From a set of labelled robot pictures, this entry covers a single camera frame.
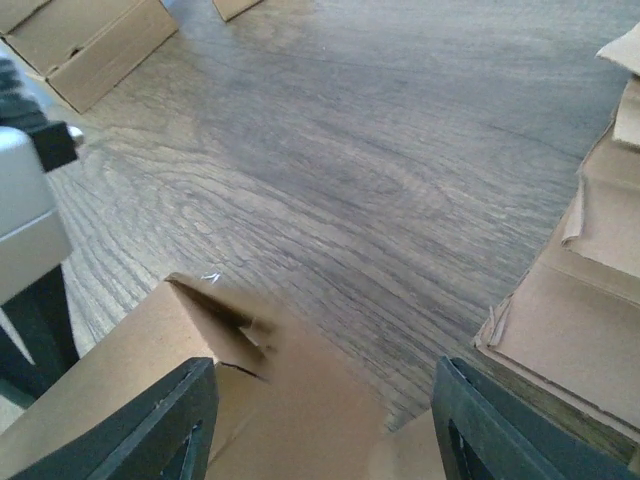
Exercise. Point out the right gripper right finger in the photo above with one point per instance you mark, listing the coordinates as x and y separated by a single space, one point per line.
484 432

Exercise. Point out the stack of flat cardboard blanks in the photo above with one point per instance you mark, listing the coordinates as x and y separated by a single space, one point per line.
570 329

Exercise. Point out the small folded cardboard box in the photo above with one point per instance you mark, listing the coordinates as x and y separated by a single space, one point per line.
229 9

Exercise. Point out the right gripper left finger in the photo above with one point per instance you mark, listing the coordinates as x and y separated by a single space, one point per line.
165 432

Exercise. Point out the large folded cardboard box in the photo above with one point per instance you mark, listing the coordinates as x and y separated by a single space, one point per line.
78 51

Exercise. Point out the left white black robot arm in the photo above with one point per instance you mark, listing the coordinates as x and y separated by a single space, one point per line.
34 243

